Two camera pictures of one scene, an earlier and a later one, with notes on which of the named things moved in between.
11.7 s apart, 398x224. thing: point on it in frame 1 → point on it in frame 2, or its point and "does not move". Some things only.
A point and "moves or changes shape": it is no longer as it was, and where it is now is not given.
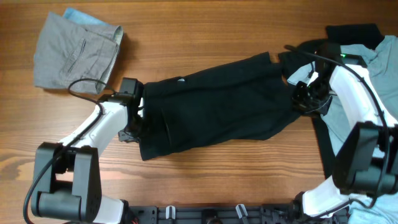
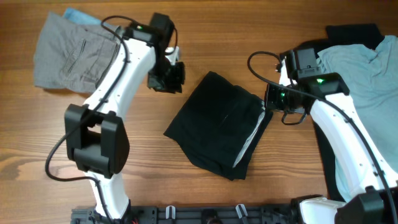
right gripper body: x=316 y=98 → x=280 y=99
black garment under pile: x=368 y=35 does not move
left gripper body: x=134 y=132 → x=167 y=76
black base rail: x=267 y=213 does not move
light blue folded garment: x=78 y=16 does not move
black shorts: x=250 y=98 moves or changes shape
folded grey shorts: x=74 y=56 does not move
